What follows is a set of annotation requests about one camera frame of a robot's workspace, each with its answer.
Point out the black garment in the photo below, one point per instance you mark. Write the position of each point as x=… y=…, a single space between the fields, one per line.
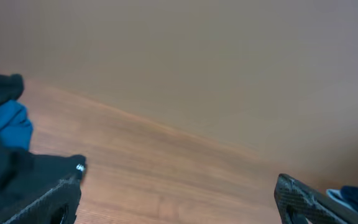
x=23 y=173

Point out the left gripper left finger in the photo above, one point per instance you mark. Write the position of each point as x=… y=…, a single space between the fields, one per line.
x=57 y=203

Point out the teal blue garment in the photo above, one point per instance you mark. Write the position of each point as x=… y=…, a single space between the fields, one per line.
x=15 y=127

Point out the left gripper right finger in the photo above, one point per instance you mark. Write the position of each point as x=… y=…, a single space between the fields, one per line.
x=299 y=203

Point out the folded light blue jeans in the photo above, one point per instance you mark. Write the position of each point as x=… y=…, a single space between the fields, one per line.
x=335 y=194

